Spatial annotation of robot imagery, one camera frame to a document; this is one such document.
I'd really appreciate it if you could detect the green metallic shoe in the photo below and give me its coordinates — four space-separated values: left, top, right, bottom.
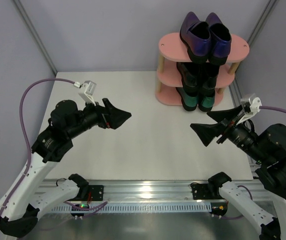
176 87 199 112
198 92 215 112

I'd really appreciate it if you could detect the black glossy shoe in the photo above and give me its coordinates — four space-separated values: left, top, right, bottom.
199 62 220 96
176 62 200 96

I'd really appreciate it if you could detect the purple shoe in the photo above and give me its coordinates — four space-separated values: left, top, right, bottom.
180 11 211 64
206 12 232 66

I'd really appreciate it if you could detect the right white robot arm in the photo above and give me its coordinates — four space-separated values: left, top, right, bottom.
190 105 286 240

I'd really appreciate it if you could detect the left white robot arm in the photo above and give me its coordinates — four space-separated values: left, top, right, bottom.
0 98 131 238

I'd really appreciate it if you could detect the pink three-tier shoe shelf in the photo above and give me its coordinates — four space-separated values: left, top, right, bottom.
155 32 250 106

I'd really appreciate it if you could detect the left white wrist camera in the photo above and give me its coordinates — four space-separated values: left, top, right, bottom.
73 80 96 106

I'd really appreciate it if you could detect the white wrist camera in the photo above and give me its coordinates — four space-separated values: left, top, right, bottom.
238 94 262 124
73 80 96 106

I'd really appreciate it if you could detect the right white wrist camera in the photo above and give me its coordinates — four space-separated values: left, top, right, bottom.
238 94 262 124

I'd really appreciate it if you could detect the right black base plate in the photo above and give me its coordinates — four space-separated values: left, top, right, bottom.
190 182 220 200

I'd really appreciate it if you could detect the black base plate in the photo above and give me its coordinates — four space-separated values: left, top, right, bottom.
190 182 220 200
75 185 104 202

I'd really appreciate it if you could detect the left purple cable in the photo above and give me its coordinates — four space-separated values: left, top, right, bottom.
0 78 108 240

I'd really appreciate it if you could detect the aluminium mounting rail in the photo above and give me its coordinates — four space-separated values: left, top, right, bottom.
32 180 286 204

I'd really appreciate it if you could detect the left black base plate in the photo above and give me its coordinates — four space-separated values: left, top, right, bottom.
75 185 104 202

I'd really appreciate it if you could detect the slotted grey cable duct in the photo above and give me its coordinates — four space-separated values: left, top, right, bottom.
50 201 212 214

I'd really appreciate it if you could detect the left aluminium frame post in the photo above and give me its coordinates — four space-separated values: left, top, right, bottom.
11 0 57 76

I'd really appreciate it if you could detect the aluminium frame post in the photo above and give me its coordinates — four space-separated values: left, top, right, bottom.
247 0 279 47
11 0 57 76

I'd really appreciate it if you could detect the right aluminium frame post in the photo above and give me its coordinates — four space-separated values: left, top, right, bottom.
247 0 279 47

